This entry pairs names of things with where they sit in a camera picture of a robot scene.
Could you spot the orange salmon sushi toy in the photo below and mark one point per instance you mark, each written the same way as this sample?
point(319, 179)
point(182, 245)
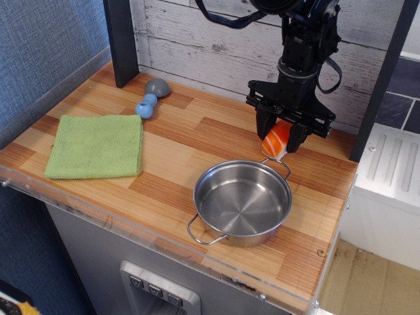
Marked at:
point(275, 142)

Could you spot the white ridged side unit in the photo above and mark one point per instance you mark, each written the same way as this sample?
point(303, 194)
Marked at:
point(382, 214)

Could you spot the green cloth rag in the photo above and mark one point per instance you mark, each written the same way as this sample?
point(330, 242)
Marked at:
point(96, 147)

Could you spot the grey dome toy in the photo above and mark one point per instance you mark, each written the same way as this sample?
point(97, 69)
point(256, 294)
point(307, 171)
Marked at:
point(158, 87)

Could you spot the black upright post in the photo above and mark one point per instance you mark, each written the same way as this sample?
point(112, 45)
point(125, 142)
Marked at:
point(122, 40)
point(397, 41)

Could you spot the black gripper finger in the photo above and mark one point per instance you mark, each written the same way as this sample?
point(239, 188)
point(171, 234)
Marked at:
point(266, 117)
point(297, 136)

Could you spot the stainless steel pot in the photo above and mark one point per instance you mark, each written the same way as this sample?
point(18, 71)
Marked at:
point(241, 202)

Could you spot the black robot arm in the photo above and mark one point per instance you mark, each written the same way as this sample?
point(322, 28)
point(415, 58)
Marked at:
point(309, 38)

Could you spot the black left upright post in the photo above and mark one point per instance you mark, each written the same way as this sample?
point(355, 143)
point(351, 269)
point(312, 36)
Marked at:
point(122, 40)

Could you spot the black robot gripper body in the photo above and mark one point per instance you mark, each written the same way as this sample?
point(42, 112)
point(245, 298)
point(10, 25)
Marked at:
point(294, 96)

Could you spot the yellow black object corner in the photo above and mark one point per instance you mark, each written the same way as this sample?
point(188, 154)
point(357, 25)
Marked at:
point(10, 305)

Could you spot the blue dumbbell toy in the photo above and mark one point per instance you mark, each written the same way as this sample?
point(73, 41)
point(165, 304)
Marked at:
point(145, 108)

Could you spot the black right upright post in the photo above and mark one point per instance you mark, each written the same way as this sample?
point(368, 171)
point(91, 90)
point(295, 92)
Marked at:
point(397, 41)

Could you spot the grey dispenser button panel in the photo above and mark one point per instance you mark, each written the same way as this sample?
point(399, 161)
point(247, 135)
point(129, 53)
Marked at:
point(150, 293)

